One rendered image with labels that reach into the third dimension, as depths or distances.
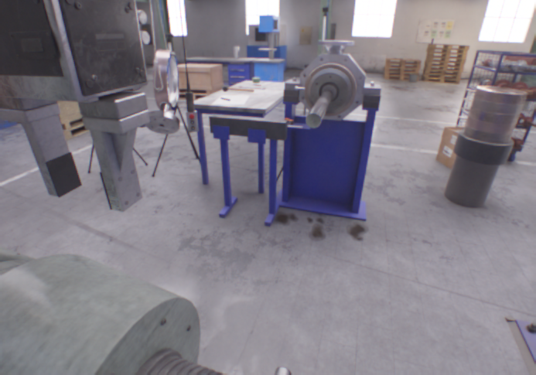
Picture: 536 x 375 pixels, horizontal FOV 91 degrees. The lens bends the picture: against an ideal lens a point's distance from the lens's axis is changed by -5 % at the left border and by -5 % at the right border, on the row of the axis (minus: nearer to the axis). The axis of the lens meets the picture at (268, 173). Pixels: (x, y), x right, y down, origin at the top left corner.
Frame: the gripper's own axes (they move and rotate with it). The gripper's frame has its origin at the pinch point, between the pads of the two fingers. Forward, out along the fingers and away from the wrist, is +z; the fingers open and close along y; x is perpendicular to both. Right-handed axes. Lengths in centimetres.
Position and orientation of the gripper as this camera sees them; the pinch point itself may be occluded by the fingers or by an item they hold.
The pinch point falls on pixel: (89, 179)
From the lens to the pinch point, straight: 57.2
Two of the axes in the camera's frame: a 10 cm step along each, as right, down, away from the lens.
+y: 9.5, 1.4, -2.7
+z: 0.0, 8.9, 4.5
